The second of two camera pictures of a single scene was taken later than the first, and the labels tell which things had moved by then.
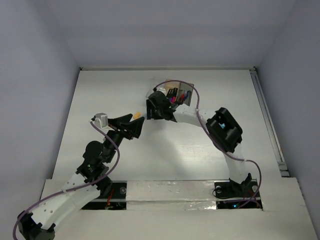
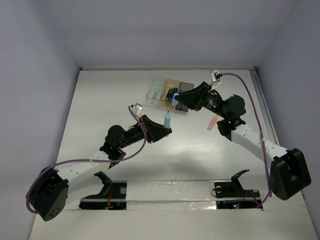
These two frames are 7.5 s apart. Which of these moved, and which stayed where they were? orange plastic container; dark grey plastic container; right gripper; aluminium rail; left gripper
Moved: left gripper; right gripper
Stayed: aluminium rail; dark grey plastic container; orange plastic container
